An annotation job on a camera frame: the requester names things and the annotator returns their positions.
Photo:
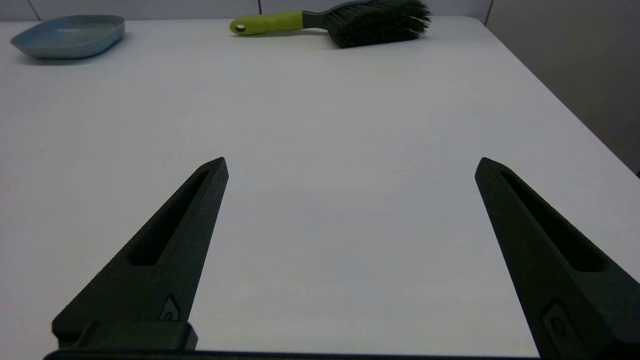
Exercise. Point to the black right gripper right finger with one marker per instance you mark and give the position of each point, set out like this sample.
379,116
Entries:
560,300

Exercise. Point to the grey-blue square plate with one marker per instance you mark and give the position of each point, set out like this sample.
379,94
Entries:
70,37

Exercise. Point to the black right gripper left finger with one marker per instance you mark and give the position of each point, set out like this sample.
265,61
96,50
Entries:
150,290

